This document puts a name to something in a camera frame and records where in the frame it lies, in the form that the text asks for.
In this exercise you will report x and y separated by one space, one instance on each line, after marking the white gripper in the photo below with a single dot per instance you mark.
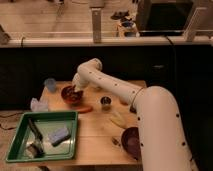
78 82

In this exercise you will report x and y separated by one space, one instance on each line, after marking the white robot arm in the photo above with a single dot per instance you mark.
162 140

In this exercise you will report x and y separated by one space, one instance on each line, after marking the red bowl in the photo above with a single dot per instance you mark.
70 96

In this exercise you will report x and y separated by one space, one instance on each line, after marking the purple bowl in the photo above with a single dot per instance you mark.
130 142

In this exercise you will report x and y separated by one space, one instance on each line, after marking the orange carrot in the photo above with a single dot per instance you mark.
83 109

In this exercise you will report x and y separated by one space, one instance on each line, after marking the yellow banana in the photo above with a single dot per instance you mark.
122 120

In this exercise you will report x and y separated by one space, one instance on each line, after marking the blue sponge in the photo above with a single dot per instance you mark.
59 135

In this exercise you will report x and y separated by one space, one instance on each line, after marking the green plastic tray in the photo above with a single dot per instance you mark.
46 122

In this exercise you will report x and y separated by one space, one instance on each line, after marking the wooden box with objects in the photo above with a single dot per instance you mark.
127 29

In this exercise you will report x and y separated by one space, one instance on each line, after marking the black dish brush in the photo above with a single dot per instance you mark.
35 149

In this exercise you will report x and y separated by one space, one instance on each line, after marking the black monitor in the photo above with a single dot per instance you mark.
162 17

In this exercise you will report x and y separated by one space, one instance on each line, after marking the metal frame post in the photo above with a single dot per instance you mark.
96 7

